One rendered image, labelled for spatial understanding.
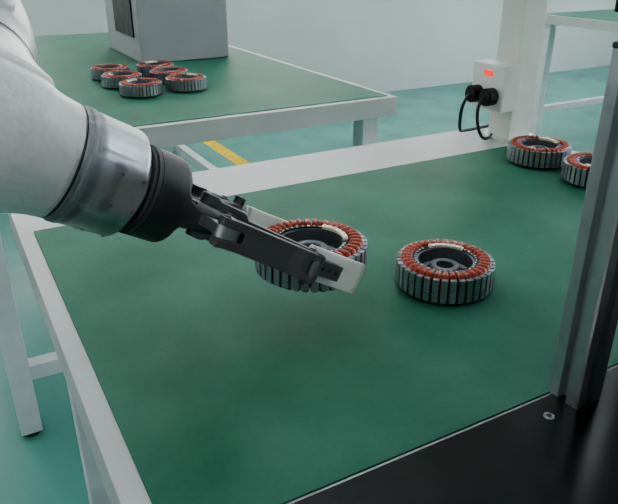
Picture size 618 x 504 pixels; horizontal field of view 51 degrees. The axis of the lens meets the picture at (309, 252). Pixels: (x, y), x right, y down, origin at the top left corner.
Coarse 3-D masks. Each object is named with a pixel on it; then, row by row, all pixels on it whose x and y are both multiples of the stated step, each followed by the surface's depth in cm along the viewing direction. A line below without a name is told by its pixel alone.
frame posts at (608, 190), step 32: (608, 96) 44; (608, 128) 45; (608, 160) 46; (608, 192) 46; (608, 224) 47; (576, 256) 50; (608, 256) 47; (576, 288) 50; (608, 288) 49; (576, 320) 52; (608, 320) 51; (576, 352) 52; (608, 352) 52; (576, 384) 52
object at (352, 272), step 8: (320, 248) 58; (328, 256) 59; (336, 256) 59; (344, 264) 60; (352, 264) 61; (360, 264) 61; (344, 272) 60; (352, 272) 61; (360, 272) 61; (320, 280) 59; (328, 280) 60; (344, 280) 61; (352, 280) 61; (336, 288) 61; (344, 288) 61; (352, 288) 62
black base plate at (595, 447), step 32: (608, 384) 56; (512, 416) 52; (544, 416) 52; (576, 416) 52; (608, 416) 52; (448, 448) 49; (480, 448) 49; (512, 448) 49; (544, 448) 49; (576, 448) 49; (608, 448) 49; (352, 480) 46; (384, 480) 46; (416, 480) 46; (448, 480) 46; (480, 480) 46; (512, 480) 46; (544, 480) 46; (576, 480) 46; (608, 480) 46
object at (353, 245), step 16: (288, 224) 68; (304, 224) 69; (320, 224) 68; (336, 224) 68; (304, 240) 66; (320, 240) 68; (336, 240) 67; (352, 240) 64; (352, 256) 62; (272, 272) 62; (288, 288) 61; (304, 288) 61; (320, 288) 62
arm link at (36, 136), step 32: (0, 32) 47; (0, 64) 42; (32, 64) 45; (0, 96) 41; (32, 96) 43; (64, 96) 46; (0, 128) 41; (32, 128) 42; (64, 128) 44; (0, 160) 41; (32, 160) 42; (64, 160) 44; (0, 192) 43; (32, 192) 44; (64, 192) 45
